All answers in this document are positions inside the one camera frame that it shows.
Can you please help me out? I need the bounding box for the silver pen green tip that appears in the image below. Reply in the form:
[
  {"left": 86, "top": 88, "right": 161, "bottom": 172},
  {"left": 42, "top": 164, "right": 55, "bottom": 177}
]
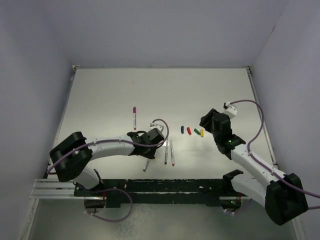
[{"left": 143, "top": 160, "right": 150, "bottom": 172}]

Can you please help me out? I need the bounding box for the silver pen purple tip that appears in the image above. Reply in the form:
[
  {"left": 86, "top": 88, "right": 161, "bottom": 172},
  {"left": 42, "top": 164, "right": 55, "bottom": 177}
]
[{"left": 133, "top": 109, "right": 137, "bottom": 130}]

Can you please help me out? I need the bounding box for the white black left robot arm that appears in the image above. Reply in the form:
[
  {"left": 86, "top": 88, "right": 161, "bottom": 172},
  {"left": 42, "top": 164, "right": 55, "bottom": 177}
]
[{"left": 48, "top": 127, "right": 166, "bottom": 196}]

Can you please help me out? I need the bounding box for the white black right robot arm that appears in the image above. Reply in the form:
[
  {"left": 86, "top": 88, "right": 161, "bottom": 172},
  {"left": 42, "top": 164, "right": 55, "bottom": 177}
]
[{"left": 199, "top": 107, "right": 309, "bottom": 226}]

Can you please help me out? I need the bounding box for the silver pen blue tip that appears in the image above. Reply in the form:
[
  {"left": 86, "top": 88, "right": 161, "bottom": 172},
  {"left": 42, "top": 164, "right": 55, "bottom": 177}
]
[{"left": 164, "top": 140, "right": 169, "bottom": 165}]

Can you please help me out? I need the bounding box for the red pen cap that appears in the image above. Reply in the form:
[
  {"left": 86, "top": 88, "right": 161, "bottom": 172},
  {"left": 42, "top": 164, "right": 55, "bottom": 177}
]
[{"left": 187, "top": 127, "right": 192, "bottom": 135}]

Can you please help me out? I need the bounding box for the silver pen red tip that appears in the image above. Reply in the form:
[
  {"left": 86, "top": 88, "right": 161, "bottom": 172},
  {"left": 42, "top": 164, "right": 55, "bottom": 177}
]
[{"left": 170, "top": 140, "right": 175, "bottom": 167}]

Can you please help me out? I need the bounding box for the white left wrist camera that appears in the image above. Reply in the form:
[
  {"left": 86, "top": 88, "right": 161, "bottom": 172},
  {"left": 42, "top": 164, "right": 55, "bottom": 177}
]
[{"left": 149, "top": 122, "right": 165, "bottom": 133}]

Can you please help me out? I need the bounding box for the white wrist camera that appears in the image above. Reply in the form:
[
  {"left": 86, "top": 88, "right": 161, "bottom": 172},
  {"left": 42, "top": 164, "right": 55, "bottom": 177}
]
[
  {"left": 222, "top": 101, "right": 238, "bottom": 120},
  {"left": 149, "top": 122, "right": 165, "bottom": 133}
]

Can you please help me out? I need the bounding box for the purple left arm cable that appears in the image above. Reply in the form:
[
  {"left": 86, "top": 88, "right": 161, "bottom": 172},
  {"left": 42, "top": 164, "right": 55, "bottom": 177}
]
[{"left": 46, "top": 118, "right": 170, "bottom": 176}]

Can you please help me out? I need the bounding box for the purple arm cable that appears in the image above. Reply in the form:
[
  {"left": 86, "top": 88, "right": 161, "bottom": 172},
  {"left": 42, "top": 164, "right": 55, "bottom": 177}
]
[
  {"left": 46, "top": 118, "right": 170, "bottom": 176},
  {"left": 226, "top": 99, "right": 320, "bottom": 210}
]

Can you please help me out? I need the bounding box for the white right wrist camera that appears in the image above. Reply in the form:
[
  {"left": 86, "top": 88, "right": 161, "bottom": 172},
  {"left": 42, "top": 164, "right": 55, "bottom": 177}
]
[{"left": 222, "top": 101, "right": 238, "bottom": 120}]

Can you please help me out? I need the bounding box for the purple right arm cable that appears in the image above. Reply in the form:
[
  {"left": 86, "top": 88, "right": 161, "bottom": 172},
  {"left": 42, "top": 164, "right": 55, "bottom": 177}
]
[{"left": 226, "top": 99, "right": 320, "bottom": 210}]

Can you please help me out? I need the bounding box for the aluminium table edge rail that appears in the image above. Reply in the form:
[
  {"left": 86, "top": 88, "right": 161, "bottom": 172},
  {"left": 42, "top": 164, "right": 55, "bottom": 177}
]
[{"left": 246, "top": 66, "right": 279, "bottom": 166}]

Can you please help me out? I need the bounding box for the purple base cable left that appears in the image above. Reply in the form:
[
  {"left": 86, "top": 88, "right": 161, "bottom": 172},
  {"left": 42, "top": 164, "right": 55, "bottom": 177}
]
[{"left": 83, "top": 187, "right": 134, "bottom": 222}]

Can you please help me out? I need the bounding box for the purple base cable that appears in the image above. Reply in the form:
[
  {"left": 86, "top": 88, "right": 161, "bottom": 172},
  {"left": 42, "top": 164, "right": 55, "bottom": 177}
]
[
  {"left": 83, "top": 187, "right": 134, "bottom": 222},
  {"left": 223, "top": 192, "right": 255, "bottom": 216}
]

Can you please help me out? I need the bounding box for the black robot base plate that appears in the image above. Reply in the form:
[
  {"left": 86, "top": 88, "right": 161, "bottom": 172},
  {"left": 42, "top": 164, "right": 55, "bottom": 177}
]
[{"left": 74, "top": 179, "right": 244, "bottom": 211}]

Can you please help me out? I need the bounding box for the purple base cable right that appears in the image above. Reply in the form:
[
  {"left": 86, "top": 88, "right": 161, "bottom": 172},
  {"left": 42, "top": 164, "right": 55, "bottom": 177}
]
[{"left": 223, "top": 192, "right": 255, "bottom": 216}]

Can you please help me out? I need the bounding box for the aluminium extrusion rail left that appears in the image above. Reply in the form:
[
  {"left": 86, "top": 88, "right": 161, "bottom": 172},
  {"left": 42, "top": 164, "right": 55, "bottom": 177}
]
[{"left": 30, "top": 178, "right": 75, "bottom": 200}]

